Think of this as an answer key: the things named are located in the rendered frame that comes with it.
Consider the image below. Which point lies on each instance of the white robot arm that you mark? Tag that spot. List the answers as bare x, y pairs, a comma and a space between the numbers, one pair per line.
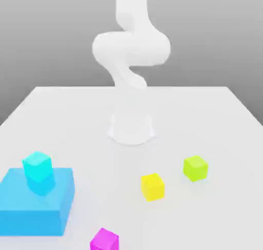
131, 48

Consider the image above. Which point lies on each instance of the small yellow cube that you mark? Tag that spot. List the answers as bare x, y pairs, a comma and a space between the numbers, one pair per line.
152, 187

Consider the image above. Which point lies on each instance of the small lime green cube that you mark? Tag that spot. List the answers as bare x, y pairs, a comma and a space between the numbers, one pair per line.
195, 168

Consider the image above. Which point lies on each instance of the small cyan cube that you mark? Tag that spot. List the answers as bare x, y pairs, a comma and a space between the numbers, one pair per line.
37, 167

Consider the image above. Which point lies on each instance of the small magenta cube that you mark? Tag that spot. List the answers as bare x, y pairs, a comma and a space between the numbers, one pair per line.
103, 240

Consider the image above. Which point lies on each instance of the large blue box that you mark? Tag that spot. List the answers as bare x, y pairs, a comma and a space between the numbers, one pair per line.
30, 213

